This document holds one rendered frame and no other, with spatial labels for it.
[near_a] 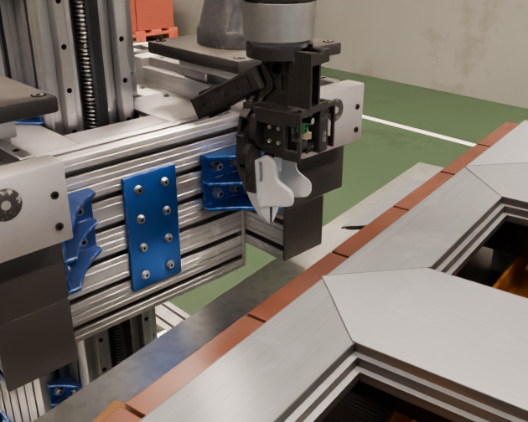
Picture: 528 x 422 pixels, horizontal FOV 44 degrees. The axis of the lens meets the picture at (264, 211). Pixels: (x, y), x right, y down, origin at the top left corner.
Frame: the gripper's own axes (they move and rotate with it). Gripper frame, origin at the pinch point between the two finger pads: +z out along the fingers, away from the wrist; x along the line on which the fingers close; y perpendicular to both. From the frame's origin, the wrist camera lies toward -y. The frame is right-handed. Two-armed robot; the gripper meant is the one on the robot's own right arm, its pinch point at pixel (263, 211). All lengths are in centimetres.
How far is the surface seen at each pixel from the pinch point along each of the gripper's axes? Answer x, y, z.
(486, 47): 412, -106, 54
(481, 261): 69, 7, 35
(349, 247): 10.8, 6.1, 7.7
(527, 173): 46, 18, 6
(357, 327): -7.4, 17.0, 5.6
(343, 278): 0.2, 11.0, 5.6
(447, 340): -4.1, 25.2, 5.6
